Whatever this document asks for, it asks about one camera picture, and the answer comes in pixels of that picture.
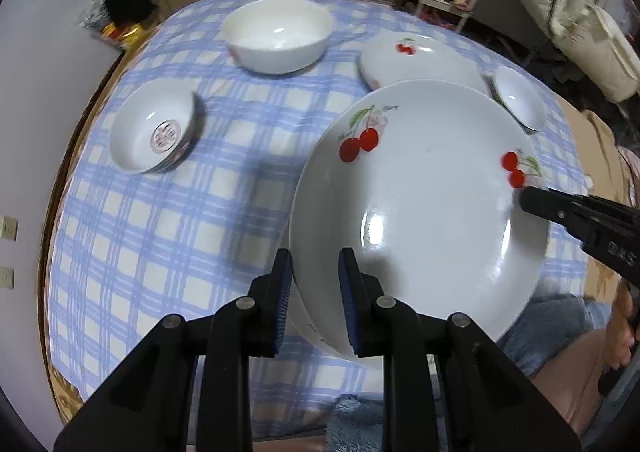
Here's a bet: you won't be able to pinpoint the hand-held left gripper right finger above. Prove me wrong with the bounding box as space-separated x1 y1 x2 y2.
337 247 583 452

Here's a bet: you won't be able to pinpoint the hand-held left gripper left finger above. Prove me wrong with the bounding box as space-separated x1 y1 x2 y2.
52 248 296 452

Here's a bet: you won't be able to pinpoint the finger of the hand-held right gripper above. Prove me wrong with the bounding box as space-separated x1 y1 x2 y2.
518 186 591 233

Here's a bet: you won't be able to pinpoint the small white bowl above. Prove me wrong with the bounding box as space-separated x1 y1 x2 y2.
489 66 547 134

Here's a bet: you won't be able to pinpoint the large cherry print plate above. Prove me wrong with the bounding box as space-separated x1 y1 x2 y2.
289 78 551 370

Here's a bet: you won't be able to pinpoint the large white bowl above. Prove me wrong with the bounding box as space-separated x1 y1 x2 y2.
221 0 335 76

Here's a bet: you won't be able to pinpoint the person's right hand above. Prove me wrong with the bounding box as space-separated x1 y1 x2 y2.
606 279 638 373

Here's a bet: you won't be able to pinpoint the beige bear print blanket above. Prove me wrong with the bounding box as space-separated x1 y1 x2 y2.
550 97 640 305

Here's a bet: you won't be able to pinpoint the blue fuzzy cloth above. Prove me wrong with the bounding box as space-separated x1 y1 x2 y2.
325 296 618 452

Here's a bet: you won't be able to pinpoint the blue plaid tablecloth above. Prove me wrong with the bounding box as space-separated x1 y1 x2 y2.
47 0 591 438

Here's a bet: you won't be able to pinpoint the person's pink trouser leg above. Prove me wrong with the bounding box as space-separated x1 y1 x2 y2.
520 332 631 438

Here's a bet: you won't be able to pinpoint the small cherry print plate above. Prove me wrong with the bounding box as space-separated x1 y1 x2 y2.
357 31 493 95

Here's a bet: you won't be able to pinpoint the pink plastic item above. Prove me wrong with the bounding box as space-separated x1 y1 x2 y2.
417 7 462 31

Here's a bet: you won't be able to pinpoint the red patterned bowl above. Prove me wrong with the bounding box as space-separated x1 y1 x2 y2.
110 78 203 175

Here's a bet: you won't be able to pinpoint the round wooden table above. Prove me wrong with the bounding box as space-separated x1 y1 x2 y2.
40 49 126 428

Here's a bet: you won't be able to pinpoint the colourful snack packets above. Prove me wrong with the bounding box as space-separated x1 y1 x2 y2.
79 0 153 52

